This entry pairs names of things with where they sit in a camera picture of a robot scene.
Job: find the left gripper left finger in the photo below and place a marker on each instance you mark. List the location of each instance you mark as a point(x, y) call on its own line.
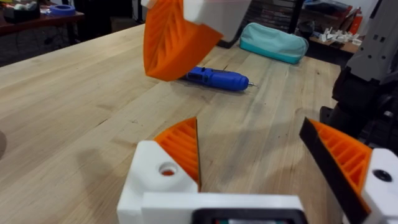
point(149, 168)

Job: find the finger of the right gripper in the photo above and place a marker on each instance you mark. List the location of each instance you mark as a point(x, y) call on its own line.
point(171, 43)

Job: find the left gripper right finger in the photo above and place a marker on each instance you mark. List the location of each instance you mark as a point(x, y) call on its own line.
point(357, 174)

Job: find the blue electric screwdriver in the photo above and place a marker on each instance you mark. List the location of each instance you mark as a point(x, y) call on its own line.
point(217, 79)

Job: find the teal zip bag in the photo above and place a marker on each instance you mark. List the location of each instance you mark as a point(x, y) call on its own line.
point(273, 43)

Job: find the blue tape roll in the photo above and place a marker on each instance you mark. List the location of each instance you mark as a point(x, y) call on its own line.
point(62, 10)

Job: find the dark wooden side table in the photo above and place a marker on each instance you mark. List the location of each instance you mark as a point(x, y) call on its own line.
point(37, 22)

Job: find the heap of white parts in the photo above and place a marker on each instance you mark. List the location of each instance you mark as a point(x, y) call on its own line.
point(339, 35)

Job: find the red bottle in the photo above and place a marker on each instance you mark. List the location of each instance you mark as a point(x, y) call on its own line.
point(356, 22)

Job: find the black box with tools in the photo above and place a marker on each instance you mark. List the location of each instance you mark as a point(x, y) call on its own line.
point(21, 12)

